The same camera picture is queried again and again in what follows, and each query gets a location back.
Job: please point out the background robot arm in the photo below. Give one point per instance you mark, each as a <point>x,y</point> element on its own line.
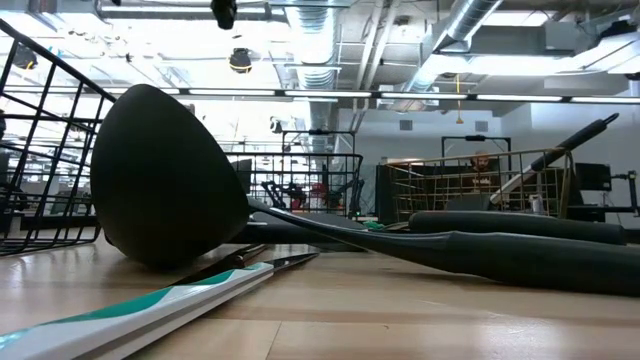
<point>280,192</point>

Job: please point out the black solid spatula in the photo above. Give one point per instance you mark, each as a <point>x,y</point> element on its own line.
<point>575,142</point>

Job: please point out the person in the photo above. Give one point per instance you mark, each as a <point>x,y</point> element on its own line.
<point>481,162</point>

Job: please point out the black overhead camera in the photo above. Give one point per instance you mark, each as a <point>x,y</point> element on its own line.
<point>223,14</point>

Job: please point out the teal paper scrap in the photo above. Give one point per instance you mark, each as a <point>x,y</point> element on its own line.
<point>373,225</point>

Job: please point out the black slotted turner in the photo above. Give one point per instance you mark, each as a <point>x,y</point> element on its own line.
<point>500,227</point>

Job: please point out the silver ventilation duct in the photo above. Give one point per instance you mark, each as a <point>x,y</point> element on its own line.
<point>315,45</point>

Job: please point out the small background monitor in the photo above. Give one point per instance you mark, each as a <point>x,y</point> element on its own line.
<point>592,176</point>

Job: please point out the large black ladle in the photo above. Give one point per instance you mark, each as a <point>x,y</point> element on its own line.
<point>165,175</point>

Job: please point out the black ceiling lamp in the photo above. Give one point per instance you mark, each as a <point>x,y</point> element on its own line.
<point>240,61</point>

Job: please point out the ceiling light strip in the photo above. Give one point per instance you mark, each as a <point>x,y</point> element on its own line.
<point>325,93</point>

